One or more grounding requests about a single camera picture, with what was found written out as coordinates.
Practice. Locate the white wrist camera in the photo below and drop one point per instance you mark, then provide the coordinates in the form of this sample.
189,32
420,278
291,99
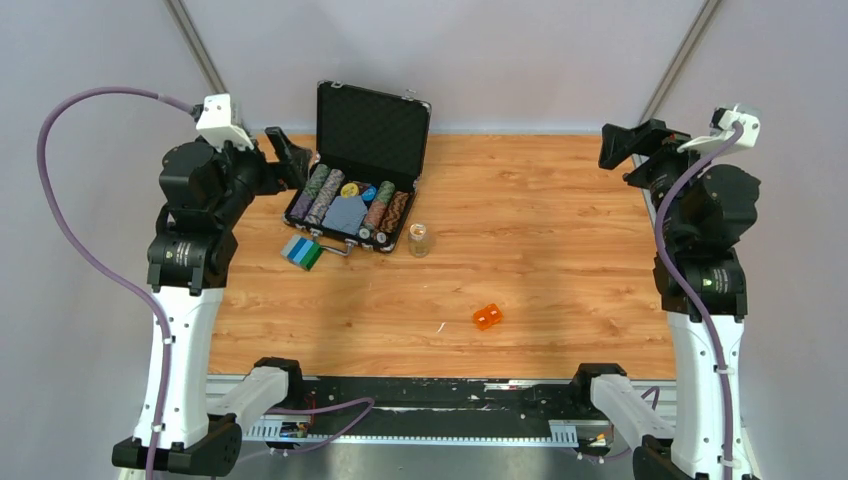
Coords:
220,124
722,129

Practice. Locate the blue playing card deck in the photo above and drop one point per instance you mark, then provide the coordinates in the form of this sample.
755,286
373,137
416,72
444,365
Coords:
345,214

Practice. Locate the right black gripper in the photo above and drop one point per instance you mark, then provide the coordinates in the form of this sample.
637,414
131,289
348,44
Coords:
651,138

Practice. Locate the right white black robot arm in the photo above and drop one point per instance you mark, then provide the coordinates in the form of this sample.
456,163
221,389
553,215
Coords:
702,208

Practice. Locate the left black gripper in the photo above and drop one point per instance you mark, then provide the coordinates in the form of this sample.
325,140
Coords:
292,168

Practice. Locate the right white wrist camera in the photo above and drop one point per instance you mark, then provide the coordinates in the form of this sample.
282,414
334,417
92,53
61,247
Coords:
722,129

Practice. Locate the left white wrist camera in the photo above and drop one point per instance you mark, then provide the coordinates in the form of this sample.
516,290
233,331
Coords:
220,124

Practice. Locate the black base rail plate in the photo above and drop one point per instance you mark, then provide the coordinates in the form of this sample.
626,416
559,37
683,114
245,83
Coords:
437,411

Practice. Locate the clear pill bottle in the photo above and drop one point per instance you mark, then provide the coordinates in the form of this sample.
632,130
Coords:
420,240

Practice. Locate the black poker chip case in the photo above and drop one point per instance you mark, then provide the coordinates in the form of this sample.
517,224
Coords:
371,137

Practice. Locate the orange pill organizer box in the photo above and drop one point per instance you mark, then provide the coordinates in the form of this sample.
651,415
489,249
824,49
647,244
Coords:
487,317

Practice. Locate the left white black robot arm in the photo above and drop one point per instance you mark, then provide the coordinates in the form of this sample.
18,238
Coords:
207,190

